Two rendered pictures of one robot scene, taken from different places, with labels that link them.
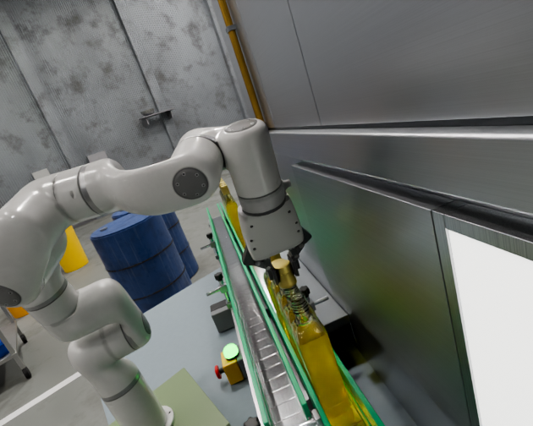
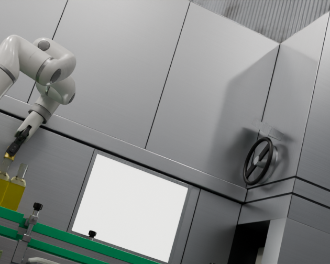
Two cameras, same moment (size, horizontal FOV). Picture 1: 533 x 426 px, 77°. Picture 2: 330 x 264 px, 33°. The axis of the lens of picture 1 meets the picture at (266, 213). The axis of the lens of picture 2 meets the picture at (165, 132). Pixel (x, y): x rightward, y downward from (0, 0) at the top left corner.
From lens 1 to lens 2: 2.13 m
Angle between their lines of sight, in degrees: 103
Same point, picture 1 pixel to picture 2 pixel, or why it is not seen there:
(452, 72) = (107, 123)
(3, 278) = (63, 73)
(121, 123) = not seen: outside the picture
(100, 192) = not seen: hidden behind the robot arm
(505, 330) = (102, 179)
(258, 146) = not seen: hidden behind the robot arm
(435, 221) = (95, 151)
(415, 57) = (98, 115)
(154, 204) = (69, 94)
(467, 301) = (93, 174)
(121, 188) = (70, 81)
